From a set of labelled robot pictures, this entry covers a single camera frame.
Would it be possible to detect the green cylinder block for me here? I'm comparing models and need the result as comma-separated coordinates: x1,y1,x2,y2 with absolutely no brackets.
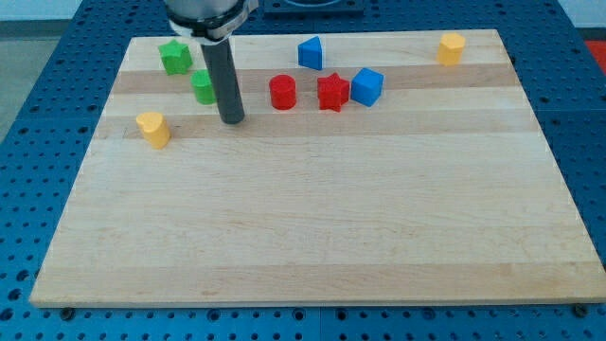
190,69,217,105

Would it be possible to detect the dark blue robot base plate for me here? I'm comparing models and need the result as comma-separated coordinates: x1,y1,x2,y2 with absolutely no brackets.
260,0,365,15

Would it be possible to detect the blue cube block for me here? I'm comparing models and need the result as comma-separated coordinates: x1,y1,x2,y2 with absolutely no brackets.
350,68,384,107

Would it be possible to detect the red star block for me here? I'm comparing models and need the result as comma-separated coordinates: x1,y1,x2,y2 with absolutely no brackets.
317,73,350,112

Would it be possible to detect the red cylinder block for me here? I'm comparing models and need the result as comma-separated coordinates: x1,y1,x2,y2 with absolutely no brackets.
269,74,296,110

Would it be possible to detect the blue triangle block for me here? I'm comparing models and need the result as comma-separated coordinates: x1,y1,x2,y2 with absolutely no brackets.
297,36,323,70

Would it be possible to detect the yellow hexagon block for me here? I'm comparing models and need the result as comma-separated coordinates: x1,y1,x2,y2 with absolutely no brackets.
437,32,466,66

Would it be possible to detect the wooden board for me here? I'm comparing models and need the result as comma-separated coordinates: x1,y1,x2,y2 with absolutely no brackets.
30,29,605,308

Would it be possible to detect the yellow heart block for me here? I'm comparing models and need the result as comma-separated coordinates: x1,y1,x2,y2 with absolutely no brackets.
135,112,171,149

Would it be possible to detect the green star block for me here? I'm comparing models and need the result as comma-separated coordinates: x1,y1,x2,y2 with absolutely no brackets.
158,40,193,75

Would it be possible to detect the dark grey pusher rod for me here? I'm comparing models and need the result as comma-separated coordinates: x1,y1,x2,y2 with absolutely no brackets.
201,39,245,125

